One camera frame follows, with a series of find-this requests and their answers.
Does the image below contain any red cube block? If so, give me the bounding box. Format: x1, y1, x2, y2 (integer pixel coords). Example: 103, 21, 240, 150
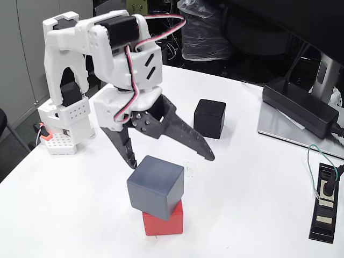
141, 200, 184, 237

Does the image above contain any green ground wire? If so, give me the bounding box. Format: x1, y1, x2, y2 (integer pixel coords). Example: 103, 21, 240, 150
307, 144, 340, 201

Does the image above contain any black adapter power cord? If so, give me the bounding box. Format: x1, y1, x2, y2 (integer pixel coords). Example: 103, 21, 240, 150
328, 120, 344, 148

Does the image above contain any black desktop computer case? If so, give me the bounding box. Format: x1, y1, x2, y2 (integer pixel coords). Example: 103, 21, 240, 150
160, 34, 169, 66

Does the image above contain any grey cube block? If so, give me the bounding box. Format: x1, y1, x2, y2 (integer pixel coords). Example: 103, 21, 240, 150
126, 155, 185, 221

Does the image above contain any black power adapter brick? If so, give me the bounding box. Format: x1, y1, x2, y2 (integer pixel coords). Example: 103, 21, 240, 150
262, 77, 340, 139

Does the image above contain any clear tape marker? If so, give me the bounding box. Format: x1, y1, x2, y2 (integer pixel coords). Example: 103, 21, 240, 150
184, 161, 197, 178

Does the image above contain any silver monitor stand column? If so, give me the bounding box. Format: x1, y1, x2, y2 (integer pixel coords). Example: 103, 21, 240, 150
309, 51, 341, 104

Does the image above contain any black chair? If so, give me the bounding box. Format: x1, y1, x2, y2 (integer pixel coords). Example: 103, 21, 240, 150
0, 108, 32, 154

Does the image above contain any black plug with cable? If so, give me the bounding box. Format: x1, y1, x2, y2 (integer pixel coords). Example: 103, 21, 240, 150
321, 163, 344, 197

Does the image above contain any black monitor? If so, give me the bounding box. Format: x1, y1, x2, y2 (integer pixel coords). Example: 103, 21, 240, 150
225, 0, 344, 65

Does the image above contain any black flat panel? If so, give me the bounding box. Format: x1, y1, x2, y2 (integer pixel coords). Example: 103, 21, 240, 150
84, 53, 107, 97

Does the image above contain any black power strip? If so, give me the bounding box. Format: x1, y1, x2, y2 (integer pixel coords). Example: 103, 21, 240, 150
308, 162, 339, 245

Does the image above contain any black cube block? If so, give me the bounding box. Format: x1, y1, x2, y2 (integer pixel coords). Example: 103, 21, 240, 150
193, 98, 226, 140

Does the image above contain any orange connector with cable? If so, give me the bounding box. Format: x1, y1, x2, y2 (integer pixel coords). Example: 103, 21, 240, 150
33, 122, 52, 148

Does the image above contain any white perforated table clamp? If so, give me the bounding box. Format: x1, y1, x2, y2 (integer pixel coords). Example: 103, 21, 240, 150
44, 133, 78, 156

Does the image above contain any silver monitor base plate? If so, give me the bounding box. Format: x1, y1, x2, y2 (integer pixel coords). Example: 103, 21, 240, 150
257, 101, 344, 159

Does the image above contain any green circuit board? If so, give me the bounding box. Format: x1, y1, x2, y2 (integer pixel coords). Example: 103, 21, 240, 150
126, 0, 148, 16

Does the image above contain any red white black servo cable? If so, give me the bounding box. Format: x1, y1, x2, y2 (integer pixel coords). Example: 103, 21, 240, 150
114, 15, 187, 125

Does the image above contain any crumpled white plastic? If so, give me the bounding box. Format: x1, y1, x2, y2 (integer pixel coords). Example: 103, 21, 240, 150
329, 87, 344, 107

